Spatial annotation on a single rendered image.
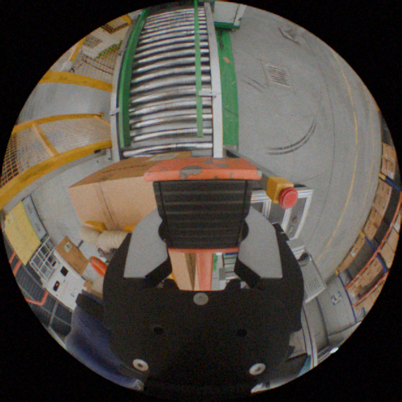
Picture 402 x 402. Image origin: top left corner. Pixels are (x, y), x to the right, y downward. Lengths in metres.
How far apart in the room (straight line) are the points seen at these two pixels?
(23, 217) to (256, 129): 8.16
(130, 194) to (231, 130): 1.18
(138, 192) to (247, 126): 1.26
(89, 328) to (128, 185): 0.36
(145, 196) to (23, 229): 7.43
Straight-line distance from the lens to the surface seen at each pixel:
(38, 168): 0.67
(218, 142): 0.73
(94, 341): 0.36
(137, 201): 0.31
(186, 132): 0.78
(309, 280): 1.06
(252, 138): 1.41
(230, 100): 1.41
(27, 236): 7.62
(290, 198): 0.40
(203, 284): 0.23
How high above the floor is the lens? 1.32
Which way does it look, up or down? 62 degrees down
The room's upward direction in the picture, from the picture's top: 177 degrees counter-clockwise
